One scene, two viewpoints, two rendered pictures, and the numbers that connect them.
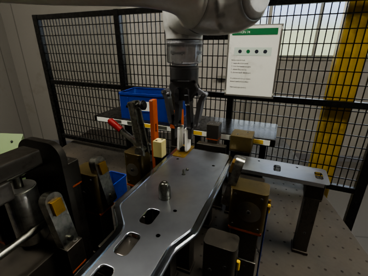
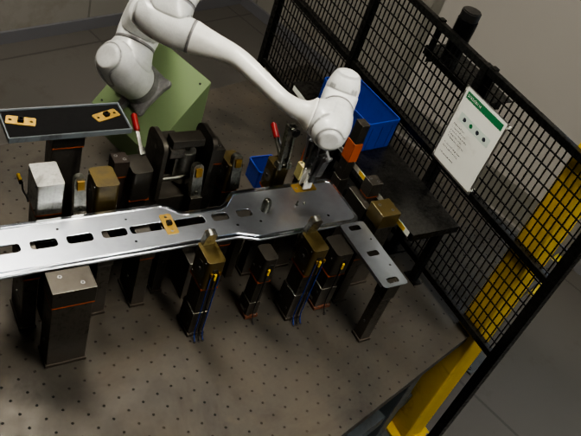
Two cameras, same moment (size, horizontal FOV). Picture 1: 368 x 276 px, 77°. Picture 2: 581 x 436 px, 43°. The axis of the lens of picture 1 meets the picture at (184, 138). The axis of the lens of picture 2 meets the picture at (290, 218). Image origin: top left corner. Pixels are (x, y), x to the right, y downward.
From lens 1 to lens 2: 184 cm
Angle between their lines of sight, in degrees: 28
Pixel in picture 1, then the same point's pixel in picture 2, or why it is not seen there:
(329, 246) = (387, 355)
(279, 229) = not seen: hidden behind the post
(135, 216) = (236, 207)
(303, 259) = (352, 341)
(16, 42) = not seen: outside the picture
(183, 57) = not seen: hidden behind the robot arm
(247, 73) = (459, 149)
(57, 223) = (194, 181)
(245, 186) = (312, 238)
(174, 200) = (267, 215)
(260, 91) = (462, 177)
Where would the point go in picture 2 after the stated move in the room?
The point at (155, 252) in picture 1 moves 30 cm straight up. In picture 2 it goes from (228, 230) to (252, 157)
